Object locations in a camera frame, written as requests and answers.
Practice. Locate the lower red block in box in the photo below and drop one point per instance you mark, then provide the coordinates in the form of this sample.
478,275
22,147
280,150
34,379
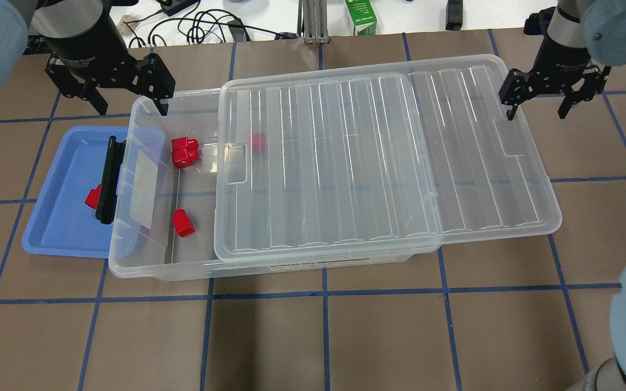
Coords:
182,223

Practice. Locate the blue plastic tray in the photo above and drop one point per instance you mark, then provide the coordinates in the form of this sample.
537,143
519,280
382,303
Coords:
62,224

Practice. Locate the red block in box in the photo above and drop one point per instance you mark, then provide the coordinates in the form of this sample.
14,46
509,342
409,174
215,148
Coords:
184,143
183,158
182,223
258,142

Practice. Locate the upper red block in box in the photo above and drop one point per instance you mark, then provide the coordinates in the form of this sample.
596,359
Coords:
184,143

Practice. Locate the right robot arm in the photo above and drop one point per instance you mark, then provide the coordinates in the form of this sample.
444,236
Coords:
581,42

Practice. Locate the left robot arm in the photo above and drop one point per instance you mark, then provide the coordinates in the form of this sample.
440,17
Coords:
56,19

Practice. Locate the aluminium frame post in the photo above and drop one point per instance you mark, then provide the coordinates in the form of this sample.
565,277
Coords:
313,22

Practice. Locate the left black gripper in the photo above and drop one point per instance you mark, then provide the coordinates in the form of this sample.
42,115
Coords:
89,56

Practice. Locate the black box latch handle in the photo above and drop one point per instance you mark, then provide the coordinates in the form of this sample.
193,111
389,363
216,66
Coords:
107,199

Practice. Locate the red block from tray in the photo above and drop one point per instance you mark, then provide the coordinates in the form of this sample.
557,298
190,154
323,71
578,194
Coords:
93,197

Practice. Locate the clear plastic box lid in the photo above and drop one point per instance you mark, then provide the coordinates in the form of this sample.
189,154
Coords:
490,182

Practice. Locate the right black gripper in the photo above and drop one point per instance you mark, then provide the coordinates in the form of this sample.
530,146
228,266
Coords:
563,58

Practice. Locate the green white carton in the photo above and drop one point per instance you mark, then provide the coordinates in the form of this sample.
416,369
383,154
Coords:
361,17

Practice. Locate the black power adapter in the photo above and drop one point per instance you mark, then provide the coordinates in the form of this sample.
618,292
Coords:
173,7

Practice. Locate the far red block in box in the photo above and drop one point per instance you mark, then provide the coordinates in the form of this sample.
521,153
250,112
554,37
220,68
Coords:
258,142

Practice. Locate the clear plastic storage box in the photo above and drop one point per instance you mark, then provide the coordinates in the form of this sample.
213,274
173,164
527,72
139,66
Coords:
182,239

